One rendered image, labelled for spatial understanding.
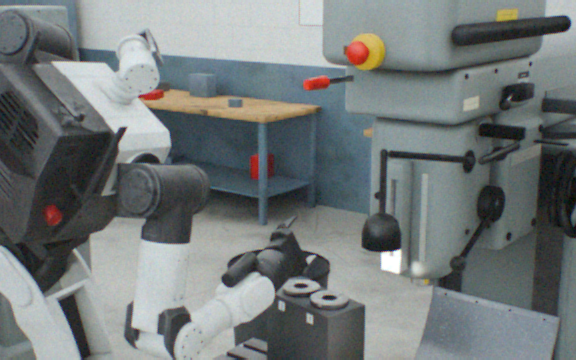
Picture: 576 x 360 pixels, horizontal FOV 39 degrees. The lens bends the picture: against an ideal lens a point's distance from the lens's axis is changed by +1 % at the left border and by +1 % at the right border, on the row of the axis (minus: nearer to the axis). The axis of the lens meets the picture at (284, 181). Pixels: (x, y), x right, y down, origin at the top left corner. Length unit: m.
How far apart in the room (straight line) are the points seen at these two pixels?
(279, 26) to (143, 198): 5.82
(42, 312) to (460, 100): 0.91
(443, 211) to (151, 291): 0.55
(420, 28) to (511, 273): 0.84
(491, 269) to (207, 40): 5.95
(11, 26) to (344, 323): 0.94
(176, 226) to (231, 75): 6.13
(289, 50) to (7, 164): 5.70
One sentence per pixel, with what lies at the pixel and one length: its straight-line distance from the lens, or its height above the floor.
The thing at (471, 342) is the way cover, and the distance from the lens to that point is 2.08.
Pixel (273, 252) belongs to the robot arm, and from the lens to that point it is 1.81.
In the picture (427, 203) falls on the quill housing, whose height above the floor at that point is 1.47.
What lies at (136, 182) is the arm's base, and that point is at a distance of 1.43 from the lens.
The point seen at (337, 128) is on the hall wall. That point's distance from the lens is 6.89.
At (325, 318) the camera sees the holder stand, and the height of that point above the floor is 1.15.
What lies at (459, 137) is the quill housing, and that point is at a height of 1.60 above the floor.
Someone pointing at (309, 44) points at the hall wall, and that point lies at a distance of 6.99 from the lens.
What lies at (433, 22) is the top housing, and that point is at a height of 1.81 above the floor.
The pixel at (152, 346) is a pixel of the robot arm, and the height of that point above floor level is 1.23.
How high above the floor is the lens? 1.87
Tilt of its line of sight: 14 degrees down
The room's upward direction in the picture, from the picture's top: straight up
